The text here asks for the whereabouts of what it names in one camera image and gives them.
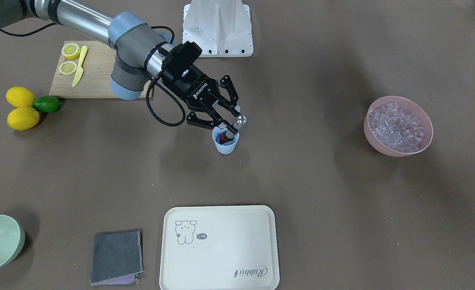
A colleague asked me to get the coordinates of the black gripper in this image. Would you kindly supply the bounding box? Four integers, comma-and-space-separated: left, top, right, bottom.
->
161, 64, 241, 130

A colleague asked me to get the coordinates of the steel muddler black tip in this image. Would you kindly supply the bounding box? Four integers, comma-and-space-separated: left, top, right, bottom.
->
221, 114, 248, 143

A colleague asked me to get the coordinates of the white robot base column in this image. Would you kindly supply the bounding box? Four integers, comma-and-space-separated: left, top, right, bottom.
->
182, 0, 254, 58

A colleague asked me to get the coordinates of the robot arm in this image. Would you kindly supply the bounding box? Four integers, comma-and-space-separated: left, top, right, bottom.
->
0, 0, 248, 135

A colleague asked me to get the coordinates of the light blue plastic cup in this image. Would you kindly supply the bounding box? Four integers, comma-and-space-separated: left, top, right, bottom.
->
212, 127, 240, 155

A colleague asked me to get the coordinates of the pile of clear ice cubes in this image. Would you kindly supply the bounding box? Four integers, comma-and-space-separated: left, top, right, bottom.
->
368, 101, 426, 153

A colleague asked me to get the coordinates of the yellow plastic knife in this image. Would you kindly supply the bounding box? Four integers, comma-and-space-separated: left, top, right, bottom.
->
71, 46, 89, 87

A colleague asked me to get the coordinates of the lower lemon half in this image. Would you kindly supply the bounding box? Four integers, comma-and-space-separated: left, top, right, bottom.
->
58, 61, 78, 75

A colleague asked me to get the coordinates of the cream serving tray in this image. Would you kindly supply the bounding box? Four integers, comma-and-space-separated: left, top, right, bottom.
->
159, 205, 280, 290

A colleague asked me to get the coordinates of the green lime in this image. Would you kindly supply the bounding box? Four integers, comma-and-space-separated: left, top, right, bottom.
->
33, 95, 61, 113

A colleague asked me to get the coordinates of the grey folded cloth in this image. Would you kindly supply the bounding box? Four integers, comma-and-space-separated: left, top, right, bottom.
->
90, 230, 143, 286

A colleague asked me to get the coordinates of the pink bowl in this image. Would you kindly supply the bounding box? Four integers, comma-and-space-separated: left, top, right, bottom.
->
363, 96, 434, 157

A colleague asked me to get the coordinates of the yellow lemon near scoop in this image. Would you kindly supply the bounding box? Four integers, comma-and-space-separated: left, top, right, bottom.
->
6, 86, 36, 108

